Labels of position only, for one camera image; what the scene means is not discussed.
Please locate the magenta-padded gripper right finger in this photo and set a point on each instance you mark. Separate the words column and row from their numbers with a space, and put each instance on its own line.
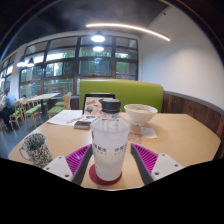
column 146, row 159

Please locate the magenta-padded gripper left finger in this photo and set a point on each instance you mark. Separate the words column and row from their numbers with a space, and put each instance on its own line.
column 76, row 159

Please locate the clear black-capped water bottle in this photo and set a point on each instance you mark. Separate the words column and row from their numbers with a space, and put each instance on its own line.
column 110, row 146

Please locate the small pink packet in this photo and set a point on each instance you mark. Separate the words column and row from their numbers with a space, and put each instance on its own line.
column 136, row 137

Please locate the flat round red coaster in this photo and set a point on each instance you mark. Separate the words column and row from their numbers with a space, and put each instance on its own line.
column 94, row 177

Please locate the white paper napkin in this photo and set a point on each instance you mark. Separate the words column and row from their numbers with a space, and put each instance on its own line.
column 148, row 132

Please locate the green speckled mug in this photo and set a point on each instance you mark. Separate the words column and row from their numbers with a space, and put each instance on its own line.
column 36, row 151

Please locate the white paper sheet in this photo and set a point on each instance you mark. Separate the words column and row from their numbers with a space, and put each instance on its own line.
column 63, row 117

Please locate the white bowl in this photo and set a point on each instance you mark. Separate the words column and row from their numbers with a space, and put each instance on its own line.
column 140, row 115

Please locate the black tablet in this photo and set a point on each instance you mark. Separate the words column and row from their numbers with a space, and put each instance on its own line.
column 91, row 105

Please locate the group of green-seated wooden chairs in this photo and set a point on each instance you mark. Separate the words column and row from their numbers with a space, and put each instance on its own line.
column 31, row 111

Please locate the green upholstered bench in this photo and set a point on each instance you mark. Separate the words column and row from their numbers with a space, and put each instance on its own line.
column 136, row 91

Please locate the light wooden dining table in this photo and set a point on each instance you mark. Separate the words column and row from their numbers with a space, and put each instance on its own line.
column 42, row 96

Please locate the person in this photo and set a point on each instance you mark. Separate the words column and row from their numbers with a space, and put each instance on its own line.
column 8, row 103

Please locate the black pendant lamp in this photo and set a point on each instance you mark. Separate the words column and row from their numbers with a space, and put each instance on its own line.
column 20, row 63
column 30, row 62

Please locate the round pendant lamp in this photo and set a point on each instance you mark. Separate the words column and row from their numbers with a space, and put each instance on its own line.
column 98, row 37

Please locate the long linear ceiling light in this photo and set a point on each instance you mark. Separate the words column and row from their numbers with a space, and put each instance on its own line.
column 128, row 27

